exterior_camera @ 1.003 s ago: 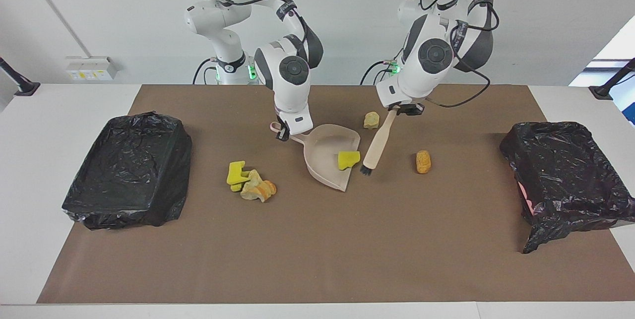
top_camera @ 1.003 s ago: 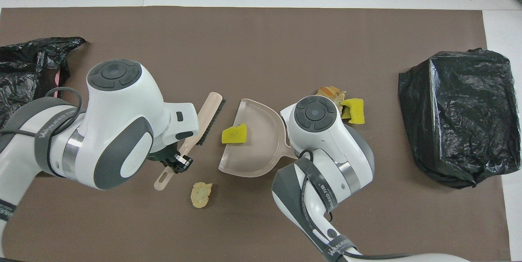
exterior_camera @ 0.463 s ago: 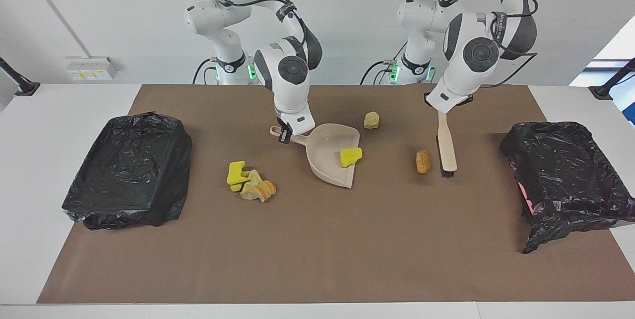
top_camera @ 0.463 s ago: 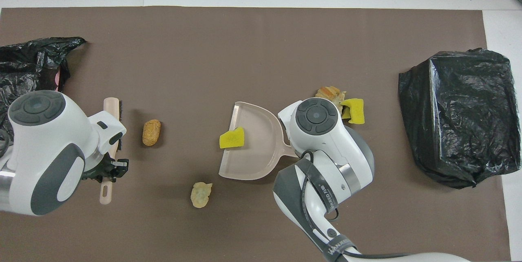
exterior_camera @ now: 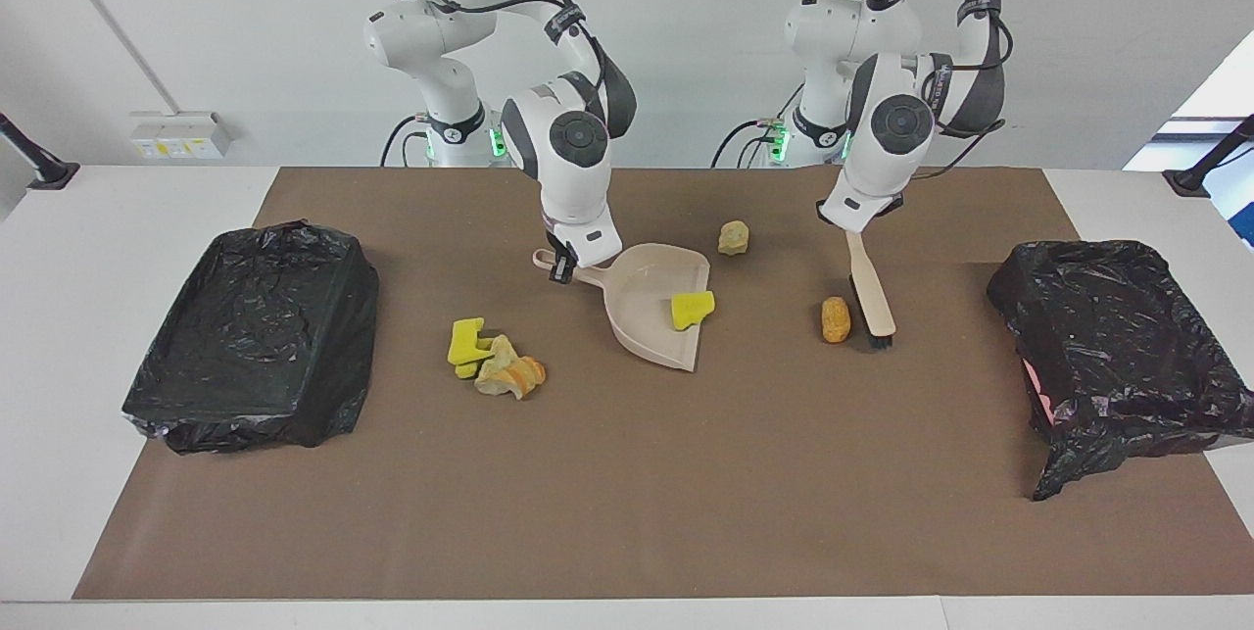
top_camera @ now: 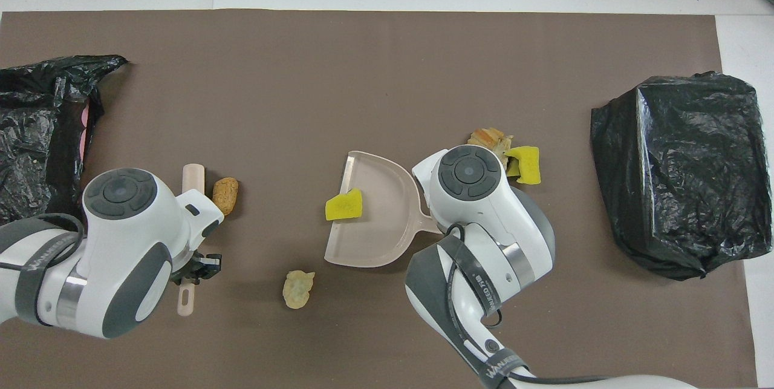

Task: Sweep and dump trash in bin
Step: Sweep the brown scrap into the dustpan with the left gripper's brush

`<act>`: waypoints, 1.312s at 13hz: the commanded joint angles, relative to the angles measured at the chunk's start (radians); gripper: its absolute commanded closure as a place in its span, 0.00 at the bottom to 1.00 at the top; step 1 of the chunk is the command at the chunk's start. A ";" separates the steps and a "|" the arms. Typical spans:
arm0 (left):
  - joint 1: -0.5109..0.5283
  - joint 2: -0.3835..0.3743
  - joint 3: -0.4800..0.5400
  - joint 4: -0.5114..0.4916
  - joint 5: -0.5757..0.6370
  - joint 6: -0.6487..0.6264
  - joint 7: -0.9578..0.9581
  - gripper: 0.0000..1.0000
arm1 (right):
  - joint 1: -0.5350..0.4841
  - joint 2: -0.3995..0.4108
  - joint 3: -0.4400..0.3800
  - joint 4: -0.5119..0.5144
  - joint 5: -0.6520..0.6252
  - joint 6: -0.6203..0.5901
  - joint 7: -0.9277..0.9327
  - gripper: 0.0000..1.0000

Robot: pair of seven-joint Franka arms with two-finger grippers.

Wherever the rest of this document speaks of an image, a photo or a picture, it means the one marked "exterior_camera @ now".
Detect pale toy bread slice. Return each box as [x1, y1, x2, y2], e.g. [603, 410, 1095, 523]
[476, 334, 520, 398]

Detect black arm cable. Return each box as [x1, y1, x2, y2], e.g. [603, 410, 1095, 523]
[343, 0, 613, 121]
[847, 0, 1010, 178]

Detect black clamp stand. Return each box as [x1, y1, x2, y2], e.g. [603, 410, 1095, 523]
[0, 113, 79, 190]
[1163, 116, 1254, 198]

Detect white wall conduit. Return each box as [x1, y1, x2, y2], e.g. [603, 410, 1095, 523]
[37, 0, 187, 117]

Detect beige hand brush black bristles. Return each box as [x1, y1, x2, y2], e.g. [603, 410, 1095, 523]
[846, 228, 896, 349]

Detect bright window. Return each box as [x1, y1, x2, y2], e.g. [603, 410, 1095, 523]
[1124, 30, 1254, 249]

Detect brown table mat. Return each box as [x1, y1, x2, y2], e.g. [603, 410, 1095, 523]
[73, 167, 1254, 600]

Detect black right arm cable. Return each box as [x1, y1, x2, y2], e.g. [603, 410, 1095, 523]
[343, 0, 613, 121]

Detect black base cable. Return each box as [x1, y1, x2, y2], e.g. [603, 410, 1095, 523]
[380, 114, 432, 168]
[712, 81, 806, 169]

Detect black right base cable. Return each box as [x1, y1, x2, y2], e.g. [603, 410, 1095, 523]
[380, 114, 432, 168]

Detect yellow wedge sponge piece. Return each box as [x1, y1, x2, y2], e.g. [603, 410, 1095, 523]
[670, 290, 716, 331]

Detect bin lined with black bag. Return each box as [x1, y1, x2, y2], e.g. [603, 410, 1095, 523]
[121, 220, 380, 455]

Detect black left base cable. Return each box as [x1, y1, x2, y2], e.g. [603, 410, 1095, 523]
[712, 81, 806, 169]

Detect white wall socket box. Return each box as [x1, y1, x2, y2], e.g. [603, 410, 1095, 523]
[129, 111, 233, 161]

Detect pink bin under black bag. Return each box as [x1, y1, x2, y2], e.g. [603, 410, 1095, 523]
[987, 239, 1254, 502]

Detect yellow notched sponge piece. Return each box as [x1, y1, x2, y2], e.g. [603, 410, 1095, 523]
[448, 317, 496, 365]

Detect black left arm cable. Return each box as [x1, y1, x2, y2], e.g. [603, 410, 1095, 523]
[847, 0, 1010, 178]

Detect orange striped toy croissant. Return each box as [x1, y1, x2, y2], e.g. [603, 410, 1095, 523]
[490, 356, 547, 401]

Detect beige plastic dustpan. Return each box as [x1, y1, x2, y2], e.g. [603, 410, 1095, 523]
[532, 243, 712, 373]

